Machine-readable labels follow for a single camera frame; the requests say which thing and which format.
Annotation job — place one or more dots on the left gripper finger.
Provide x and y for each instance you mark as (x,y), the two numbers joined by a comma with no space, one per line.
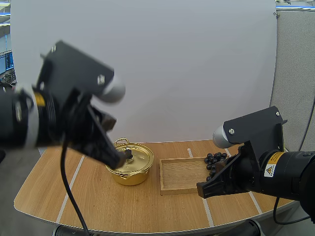
(109,123)
(98,140)

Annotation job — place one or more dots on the white backdrop board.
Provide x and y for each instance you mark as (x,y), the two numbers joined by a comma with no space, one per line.
(160,61)

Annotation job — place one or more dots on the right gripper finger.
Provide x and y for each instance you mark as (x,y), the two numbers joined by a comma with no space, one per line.
(220,166)
(214,186)

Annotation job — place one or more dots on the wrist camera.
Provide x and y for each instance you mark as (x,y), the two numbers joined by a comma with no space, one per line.
(253,127)
(76,68)

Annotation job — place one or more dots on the shallow wooden tray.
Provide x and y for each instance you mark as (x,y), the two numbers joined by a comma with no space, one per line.
(179,174)

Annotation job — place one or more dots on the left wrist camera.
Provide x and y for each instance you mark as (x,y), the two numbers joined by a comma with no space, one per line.
(76,68)

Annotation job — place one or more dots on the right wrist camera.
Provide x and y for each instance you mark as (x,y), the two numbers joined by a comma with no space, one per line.
(253,127)

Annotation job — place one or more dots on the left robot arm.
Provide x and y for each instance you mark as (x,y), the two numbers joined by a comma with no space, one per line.
(14,120)

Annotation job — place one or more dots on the bunch of dark toy grapes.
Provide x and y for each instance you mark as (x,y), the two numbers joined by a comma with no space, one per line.
(216,156)

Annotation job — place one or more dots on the grey partition panel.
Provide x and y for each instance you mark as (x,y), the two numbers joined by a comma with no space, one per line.
(292,73)

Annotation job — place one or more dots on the gold pot lid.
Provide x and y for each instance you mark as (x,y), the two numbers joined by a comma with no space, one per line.
(140,157)

